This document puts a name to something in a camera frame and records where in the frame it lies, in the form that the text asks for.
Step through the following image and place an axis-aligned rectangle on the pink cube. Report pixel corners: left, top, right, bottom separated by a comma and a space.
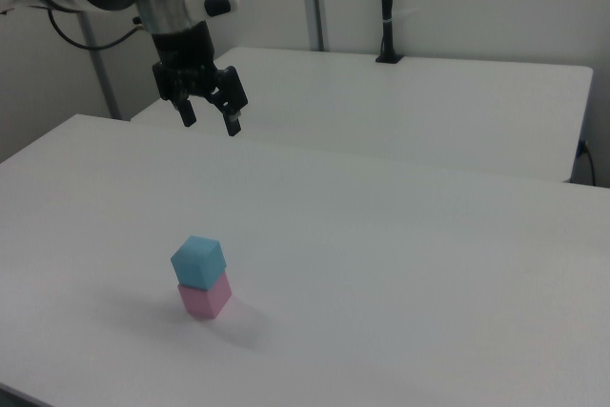
176, 273, 234, 320

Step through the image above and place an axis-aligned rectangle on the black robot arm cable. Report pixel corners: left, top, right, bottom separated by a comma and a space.
46, 6, 147, 51

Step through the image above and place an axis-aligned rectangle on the white side table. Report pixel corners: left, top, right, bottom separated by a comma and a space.
131, 47, 595, 184

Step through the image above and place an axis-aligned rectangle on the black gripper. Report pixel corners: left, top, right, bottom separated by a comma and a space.
150, 21, 251, 137

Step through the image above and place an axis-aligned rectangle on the black power cable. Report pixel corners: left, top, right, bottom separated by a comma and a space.
578, 138, 598, 187

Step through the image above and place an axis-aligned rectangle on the blue cube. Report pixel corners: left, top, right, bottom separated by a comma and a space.
170, 234, 226, 292

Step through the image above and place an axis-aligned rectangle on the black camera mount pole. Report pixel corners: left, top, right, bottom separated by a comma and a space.
375, 0, 404, 65

